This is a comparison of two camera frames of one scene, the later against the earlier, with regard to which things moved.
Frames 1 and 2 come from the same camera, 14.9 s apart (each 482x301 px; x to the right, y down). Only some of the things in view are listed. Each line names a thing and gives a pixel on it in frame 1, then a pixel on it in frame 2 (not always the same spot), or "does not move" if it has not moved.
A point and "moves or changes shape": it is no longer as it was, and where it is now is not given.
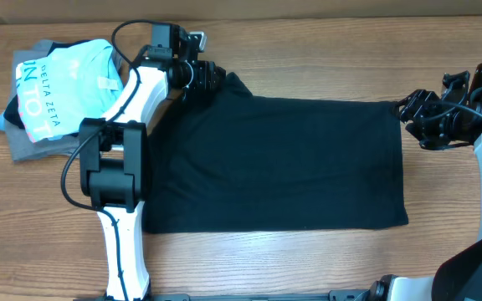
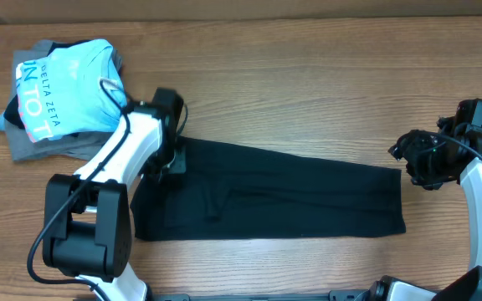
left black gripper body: x=197 y=73 -> x=166 y=163
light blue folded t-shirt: x=73 y=82 does not move
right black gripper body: x=441 y=129 -> x=433 y=168
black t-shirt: x=223 y=160 moves or changes shape
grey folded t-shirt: x=23 y=147 does not move
